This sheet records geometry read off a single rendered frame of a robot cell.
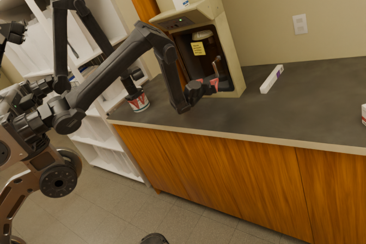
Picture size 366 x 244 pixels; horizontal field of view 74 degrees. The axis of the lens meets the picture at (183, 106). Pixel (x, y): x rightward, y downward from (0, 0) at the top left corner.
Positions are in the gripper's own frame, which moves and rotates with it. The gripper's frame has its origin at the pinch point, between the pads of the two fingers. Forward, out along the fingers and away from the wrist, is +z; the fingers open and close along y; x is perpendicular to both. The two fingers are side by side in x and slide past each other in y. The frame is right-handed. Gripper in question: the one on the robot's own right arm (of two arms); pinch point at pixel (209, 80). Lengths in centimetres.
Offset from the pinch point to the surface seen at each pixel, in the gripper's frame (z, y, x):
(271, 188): -12, -25, 61
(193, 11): 5.1, -0.7, -33.6
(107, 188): -29, 162, 117
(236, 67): 21.5, -4.2, 5.3
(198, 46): 13.8, 10.2, -13.3
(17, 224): -106, 243, 117
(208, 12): 11.5, -3.9, -30.0
